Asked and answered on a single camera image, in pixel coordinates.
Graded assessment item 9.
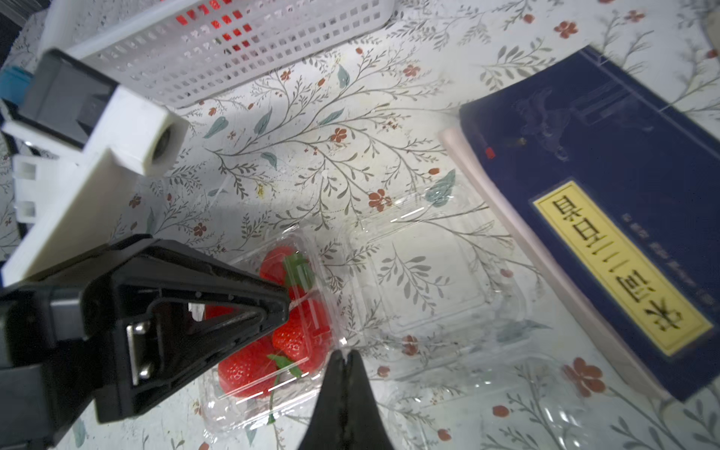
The red strawberry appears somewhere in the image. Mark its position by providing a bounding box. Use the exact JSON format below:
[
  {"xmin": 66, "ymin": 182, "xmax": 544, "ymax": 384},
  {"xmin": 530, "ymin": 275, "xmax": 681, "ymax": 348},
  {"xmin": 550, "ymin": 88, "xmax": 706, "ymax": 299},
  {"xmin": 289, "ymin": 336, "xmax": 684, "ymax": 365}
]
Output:
[
  {"xmin": 259, "ymin": 246, "xmax": 315, "ymax": 299},
  {"xmin": 217, "ymin": 337, "xmax": 278, "ymax": 399},
  {"xmin": 204, "ymin": 305, "xmax": 236, "ymax": 320},
  {"xmin": 272, "ymin": 298, "xmax": 333, "ymax": 373}
]

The clear plastic clamshell container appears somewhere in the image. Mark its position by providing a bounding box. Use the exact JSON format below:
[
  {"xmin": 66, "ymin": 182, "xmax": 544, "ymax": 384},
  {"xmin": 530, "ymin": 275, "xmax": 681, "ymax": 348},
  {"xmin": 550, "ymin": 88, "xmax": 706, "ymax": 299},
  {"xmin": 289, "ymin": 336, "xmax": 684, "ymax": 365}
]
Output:
[{"xmin": 200, "ymin": 226, "xmax": 341, "ymax": 441}]

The dark blue book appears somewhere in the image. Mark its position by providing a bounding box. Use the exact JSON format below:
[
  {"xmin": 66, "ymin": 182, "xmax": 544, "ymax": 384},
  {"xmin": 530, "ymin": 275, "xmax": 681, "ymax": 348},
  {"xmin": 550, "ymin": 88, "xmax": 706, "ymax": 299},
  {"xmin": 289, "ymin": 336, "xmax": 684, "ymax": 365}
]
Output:
[{"xmin": 440, "ymin": 47, "xmax": 719, "ymax": 401}]

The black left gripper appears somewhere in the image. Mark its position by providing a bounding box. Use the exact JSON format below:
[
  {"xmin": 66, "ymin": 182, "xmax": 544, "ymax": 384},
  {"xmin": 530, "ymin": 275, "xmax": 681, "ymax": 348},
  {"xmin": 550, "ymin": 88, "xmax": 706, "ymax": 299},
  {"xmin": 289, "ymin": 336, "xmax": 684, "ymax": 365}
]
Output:
[{"xmin": 1, "ymin": 235, "xmax": 290, "ymax": 449}]

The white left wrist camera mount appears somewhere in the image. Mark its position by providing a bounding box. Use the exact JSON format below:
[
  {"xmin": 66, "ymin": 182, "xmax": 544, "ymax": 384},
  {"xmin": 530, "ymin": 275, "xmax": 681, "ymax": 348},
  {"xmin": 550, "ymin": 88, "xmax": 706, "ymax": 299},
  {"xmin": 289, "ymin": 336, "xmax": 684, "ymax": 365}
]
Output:
[{"xmin": 1, "ymin": 49, "xmax": 189, "ymax": 285}]

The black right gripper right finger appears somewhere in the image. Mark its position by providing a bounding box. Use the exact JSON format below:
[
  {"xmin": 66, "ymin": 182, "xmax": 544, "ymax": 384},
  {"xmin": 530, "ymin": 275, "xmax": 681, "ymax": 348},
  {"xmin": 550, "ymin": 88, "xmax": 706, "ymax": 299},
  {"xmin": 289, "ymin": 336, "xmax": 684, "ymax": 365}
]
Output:
[{"xmin": 347, "ymin": 350, "xmax": 393, "ymax": 450}]

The white perforated plastic basket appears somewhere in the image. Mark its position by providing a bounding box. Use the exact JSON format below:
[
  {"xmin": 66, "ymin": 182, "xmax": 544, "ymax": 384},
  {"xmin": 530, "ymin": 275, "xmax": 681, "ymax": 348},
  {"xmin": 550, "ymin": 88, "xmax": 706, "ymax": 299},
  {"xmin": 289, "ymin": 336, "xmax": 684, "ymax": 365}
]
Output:
[{"xmin": 39, "ymin": 0, "xmax": 396, "ymax": 108}]

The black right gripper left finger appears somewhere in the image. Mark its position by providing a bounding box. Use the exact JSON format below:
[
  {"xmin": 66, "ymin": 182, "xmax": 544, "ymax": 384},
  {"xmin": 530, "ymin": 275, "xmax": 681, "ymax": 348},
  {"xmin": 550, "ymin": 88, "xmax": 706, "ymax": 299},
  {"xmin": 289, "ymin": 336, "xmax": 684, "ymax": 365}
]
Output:
[{"xmin": 299, "ymin": 351, "xmax": 350, "ymax": 450}]

